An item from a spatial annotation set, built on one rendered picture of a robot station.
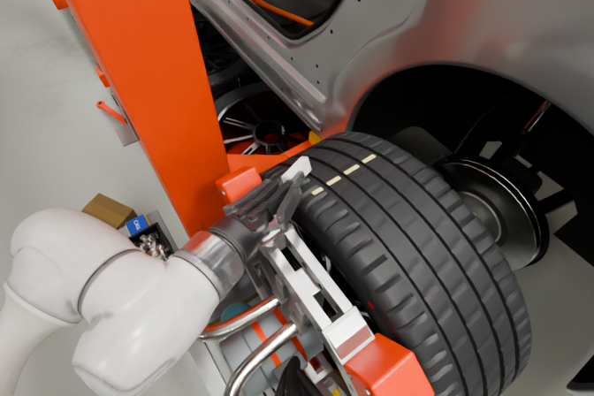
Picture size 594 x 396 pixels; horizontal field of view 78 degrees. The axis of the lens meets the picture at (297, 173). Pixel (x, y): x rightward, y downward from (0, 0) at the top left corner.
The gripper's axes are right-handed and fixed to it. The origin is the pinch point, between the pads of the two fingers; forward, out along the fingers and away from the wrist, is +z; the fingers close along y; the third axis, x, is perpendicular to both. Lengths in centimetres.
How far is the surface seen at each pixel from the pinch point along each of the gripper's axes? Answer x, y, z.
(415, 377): -17.2, 25.4, -18.3
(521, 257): -42, 32, 32
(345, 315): -14.2, 14.1, -15.0
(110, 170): -42, -172, 38
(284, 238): -7.7, 0.5, -8.8
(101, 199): -41, -142, 16
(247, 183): -1.4, -10.1, -3.1
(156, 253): -36, -66, -4
